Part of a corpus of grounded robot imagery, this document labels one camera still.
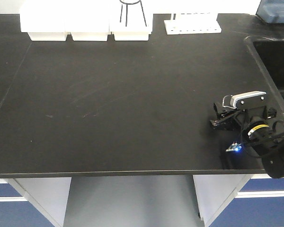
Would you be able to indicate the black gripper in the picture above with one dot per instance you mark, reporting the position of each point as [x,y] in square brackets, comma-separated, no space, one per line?
[247,120]

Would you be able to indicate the small clear glass beaker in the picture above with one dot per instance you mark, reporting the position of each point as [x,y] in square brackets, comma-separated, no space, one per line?
[226,102]

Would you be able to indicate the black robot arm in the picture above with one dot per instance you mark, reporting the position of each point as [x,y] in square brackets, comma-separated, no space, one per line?
[269,146]

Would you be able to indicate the right white storage bin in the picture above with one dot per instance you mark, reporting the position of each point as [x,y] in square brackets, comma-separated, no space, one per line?
[130,33]

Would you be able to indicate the white storage bin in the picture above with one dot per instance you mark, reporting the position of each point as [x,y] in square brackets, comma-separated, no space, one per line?
[130,33]
[43,20]
[87,20]

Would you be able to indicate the middle white storage bin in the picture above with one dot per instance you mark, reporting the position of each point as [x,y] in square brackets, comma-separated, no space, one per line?
[87,20]

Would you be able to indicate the left white storage bin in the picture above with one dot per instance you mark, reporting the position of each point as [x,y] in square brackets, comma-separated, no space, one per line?
[43,20]

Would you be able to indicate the green circuit board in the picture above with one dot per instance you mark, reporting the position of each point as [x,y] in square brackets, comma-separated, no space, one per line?
[234,147]

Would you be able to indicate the black lab sink basin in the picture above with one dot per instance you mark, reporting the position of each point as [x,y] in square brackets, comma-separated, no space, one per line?
[268,53]

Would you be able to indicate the white test tube rack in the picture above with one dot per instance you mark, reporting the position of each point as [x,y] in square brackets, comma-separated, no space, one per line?
[193,17]

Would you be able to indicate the blue plastic container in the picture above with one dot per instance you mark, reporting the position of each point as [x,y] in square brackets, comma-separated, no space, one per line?
[271,11]

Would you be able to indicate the left blue cabinet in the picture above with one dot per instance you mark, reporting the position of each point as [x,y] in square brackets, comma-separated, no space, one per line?
[33,202]

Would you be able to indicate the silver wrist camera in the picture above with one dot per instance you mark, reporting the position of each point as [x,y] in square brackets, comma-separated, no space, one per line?
[248,100]

